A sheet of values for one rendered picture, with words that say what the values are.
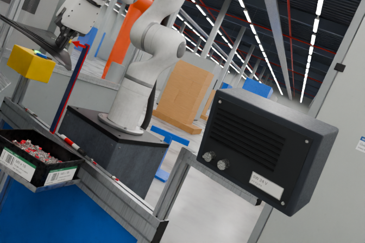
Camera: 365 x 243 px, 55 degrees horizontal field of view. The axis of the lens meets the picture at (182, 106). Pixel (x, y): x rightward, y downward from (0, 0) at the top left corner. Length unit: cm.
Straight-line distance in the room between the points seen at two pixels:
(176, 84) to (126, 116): 762
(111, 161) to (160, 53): 42
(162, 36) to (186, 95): 754
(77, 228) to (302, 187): 71
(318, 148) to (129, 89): 80
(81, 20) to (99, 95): 126
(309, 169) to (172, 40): 74
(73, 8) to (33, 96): 107
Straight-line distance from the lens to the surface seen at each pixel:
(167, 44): 128
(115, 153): 122
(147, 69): 131
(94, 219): 113
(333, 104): 227
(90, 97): 227
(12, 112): 150
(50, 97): 211
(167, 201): 93
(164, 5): 134
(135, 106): 133
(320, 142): 72
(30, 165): 99
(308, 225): 228
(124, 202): 102
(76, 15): 108
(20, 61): 148
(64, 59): 107
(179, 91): 890
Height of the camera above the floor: 122
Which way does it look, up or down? 5 degrees down
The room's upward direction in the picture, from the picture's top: 24 degrees clockwise
